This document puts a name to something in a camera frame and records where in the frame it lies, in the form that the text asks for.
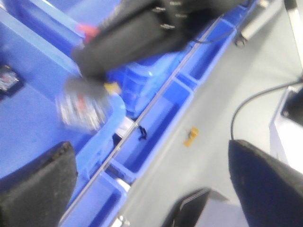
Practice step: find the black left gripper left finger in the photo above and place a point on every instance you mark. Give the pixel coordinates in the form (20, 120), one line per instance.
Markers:
(37, 194)

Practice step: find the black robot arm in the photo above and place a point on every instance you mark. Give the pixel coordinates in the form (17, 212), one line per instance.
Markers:
(101, 36)

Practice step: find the blue bin with buttons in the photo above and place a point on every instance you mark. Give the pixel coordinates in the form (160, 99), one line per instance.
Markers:
(29, 121)

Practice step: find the yellow tape scrap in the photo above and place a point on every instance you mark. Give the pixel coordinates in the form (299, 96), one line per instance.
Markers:
(191, 136)

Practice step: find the steel shelf rack frame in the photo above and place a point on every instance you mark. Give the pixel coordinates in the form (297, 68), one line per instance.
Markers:
(102, 191)

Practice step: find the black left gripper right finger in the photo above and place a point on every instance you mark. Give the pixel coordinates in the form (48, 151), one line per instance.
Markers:
(270, 192)

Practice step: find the white equipment cabinet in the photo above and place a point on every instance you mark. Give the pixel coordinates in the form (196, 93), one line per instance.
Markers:
(286, 136)

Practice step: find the lower shelf blue bin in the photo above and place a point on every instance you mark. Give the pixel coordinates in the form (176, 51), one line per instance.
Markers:
(141, 79)

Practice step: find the yellow mushroom push button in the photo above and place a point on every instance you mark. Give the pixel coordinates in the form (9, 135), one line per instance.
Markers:
(85, 104)

